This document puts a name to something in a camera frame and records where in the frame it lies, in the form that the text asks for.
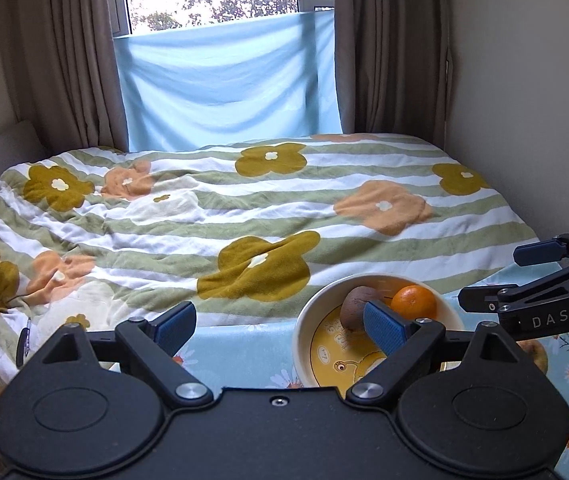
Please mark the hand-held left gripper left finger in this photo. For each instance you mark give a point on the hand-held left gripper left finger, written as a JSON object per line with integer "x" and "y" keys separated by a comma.
{"x": 177, "y": 330}

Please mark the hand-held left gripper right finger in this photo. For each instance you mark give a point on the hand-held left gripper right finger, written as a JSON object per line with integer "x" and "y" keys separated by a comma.
{"x": 383, "y": 327}

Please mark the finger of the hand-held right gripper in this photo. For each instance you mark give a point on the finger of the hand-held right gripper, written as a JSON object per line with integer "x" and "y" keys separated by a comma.
{"x": 539, "y": 252}
{"x": 549, "y": 305}

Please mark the brown kiwi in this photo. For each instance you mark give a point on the brown kiwi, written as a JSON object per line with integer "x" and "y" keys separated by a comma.
{"x": 354, "y": 307}

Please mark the orange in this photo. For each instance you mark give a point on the orange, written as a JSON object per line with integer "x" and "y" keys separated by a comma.
{"x": 414, "y": 302}

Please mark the wrinkled yellow apple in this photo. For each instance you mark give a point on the wrinkled yellow apple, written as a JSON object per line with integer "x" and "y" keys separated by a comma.
{"x": 536, "y": 355}

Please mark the cream bowl with yellow print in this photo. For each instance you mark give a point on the cream bowl with yellow print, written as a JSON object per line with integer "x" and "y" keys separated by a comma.
{"x": 314, "y": 335}

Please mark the blue daisy tablecloth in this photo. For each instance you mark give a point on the blue daisy tablecloth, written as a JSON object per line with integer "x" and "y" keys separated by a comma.
{"x": 244, "y": 355}

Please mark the floral striped blanket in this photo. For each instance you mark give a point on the floral striped blanket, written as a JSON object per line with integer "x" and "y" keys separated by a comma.
{"x": 189, "y": 220}

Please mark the light blue window cloth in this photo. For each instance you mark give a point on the light blue window cloth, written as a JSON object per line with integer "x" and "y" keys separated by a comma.
{"x": 224, "y": 85}

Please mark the brown curtain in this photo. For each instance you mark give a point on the brown curtain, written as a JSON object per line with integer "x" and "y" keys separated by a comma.
{"x": 389, "y": 50}
{"x": 59, "y": 60}

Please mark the white wall conduit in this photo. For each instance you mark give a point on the white wall conduit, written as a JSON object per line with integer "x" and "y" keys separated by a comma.
{"x": 448, "y": 95}

